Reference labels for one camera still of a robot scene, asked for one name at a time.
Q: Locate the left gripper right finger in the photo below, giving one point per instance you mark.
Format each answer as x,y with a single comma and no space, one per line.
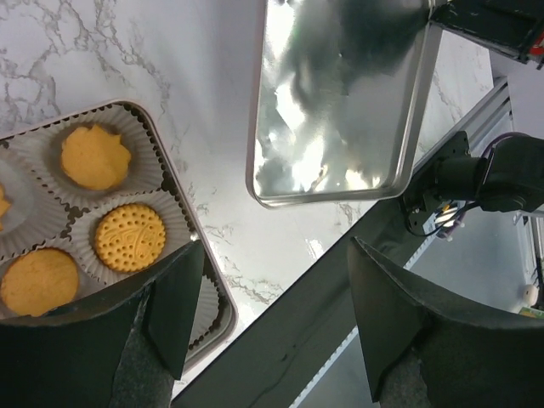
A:
423,344

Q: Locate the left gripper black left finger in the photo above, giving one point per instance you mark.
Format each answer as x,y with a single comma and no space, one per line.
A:
91,334

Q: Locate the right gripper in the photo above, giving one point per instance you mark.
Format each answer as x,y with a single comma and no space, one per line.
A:
512,28

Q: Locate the round dotted orange cookie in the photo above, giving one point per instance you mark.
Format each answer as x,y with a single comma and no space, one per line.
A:
130,238

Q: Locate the plain round orange cookie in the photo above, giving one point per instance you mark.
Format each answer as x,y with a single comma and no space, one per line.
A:
39,281

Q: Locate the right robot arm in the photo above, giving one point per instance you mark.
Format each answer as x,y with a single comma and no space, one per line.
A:
508,175

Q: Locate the square cookie tin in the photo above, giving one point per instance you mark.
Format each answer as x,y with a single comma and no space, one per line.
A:
151,180

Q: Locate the square metal tin lid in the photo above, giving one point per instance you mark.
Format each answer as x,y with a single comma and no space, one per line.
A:
338,97

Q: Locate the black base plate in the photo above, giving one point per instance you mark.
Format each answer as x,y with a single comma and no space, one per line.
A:
271,362

